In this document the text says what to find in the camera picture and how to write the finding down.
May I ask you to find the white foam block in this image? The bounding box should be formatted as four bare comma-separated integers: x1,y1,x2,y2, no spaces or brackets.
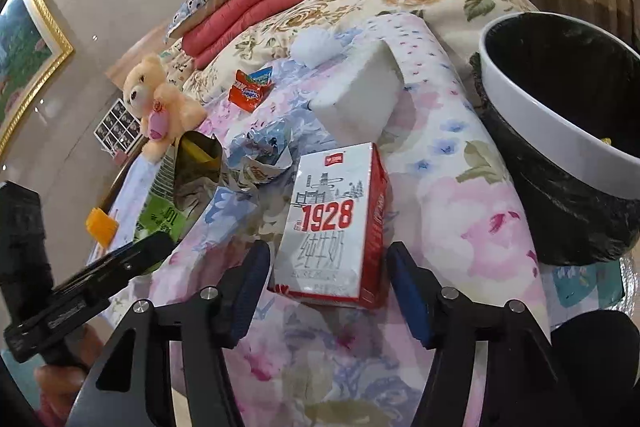
307,38,406,140

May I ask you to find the red folded quilt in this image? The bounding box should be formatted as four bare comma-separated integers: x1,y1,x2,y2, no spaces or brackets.
181,0,316,70

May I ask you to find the white foam fruit net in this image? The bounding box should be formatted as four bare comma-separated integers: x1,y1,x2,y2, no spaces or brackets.
290,27,343,68

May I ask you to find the white bin with black bag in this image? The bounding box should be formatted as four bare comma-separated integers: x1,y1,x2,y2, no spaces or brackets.
470,11,640,267

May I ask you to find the person's left hand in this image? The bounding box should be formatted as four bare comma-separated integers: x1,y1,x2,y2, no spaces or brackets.
34,327,108,427

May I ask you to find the black white photo sheet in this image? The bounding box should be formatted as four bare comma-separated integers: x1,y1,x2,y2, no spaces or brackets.
94,99,143,152

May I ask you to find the pink blue floral blanket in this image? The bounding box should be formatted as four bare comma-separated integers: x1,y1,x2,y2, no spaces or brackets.
90,14,556,427

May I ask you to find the teal printed stool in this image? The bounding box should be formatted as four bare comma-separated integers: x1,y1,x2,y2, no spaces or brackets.
542,252,628,310

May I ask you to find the red and white milk carton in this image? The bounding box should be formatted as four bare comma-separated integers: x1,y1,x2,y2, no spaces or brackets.
267,142,391,310

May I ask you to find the wooden nightstand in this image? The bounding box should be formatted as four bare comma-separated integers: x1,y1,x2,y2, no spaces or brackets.
97,142,146,208

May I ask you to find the green milk carton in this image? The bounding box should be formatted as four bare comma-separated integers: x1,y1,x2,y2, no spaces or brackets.
135,131,223,258

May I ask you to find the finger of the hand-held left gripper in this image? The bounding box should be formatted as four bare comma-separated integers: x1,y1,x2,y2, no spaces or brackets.
47,231,177,308

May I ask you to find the white wrapper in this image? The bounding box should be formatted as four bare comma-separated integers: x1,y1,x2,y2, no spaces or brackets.
227,117,297,192

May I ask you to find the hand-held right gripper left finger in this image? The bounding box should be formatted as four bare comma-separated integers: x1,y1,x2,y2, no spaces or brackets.
65,239,273,427

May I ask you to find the red candy wrapper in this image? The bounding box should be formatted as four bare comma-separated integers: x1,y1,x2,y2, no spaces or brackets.
229,67,275,112

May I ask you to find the orange cup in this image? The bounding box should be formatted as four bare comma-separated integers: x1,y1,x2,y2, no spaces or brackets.
85,207,118,245

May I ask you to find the wooden headboard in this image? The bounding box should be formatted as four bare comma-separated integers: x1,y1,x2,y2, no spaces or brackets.
105,27,173,108

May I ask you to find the gold framed landscape painting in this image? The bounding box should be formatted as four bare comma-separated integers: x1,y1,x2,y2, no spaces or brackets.
0,0,76,160

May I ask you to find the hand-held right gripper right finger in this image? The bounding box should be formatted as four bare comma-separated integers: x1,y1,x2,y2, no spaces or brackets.
385,241,563,427

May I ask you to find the cream teddy bear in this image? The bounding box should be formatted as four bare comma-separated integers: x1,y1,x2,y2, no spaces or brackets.
122,54,208,165

